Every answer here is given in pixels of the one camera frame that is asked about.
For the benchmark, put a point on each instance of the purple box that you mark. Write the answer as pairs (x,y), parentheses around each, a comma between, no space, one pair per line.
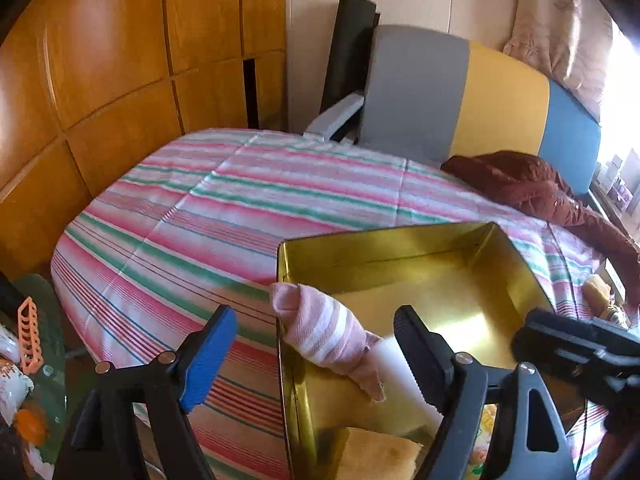
(625,194)

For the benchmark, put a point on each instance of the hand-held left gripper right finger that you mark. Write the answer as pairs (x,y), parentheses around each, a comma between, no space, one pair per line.
(425,360)

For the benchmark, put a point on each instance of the white box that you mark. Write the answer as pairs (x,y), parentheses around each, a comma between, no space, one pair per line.
(614,170)

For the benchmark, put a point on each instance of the tan snack packet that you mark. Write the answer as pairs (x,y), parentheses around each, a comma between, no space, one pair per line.
(597,287)

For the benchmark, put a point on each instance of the wooden desk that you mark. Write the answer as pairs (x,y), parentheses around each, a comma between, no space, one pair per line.
(617,222)

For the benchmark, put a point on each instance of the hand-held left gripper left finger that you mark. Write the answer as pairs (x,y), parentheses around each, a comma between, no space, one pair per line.
(207,360)

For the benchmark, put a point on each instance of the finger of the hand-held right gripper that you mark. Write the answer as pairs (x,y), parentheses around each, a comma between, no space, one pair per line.
(555,360)
(565,327)

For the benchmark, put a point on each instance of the striped bed sheet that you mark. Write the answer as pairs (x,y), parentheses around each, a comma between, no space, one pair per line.
(200,220)

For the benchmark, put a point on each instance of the wooden wardrobe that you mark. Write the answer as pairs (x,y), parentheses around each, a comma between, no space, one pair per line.
(125,60)

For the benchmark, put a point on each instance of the orange plastic rack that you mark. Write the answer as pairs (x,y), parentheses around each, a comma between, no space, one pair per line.
(30,367)

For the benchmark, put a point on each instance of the pink striped sock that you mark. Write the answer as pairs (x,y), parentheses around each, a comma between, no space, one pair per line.
(320,330)

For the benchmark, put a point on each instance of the person's right forearm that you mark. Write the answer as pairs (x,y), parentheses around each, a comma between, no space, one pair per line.
(617,455)

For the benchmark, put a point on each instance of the pink patterned curtain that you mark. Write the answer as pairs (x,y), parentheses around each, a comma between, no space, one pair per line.
(555,20)

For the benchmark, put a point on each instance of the grey yellow blue headboard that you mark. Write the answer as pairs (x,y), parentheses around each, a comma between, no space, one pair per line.
(500,100)

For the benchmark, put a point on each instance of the pale printed packet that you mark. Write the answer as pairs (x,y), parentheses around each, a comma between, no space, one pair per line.
(487,427)

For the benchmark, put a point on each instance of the rust brown jacket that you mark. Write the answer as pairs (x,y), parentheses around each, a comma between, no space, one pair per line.
(525,180)

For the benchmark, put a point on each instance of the grey chair armrest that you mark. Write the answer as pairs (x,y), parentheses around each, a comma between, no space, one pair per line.
(335,115)

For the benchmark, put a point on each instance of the white foam block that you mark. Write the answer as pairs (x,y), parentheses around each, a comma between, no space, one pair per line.
(400,380)

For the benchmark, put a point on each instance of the gold tin box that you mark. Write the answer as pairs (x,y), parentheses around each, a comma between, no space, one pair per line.
(450,300)

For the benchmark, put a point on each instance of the black rolled mat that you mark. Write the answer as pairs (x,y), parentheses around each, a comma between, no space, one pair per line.
(350,45)

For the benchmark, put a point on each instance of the yellow sponge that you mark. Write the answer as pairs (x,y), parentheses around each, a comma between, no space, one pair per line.
(375,452)

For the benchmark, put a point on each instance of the white plastic bag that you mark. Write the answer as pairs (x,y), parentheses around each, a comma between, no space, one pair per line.
(12,375)

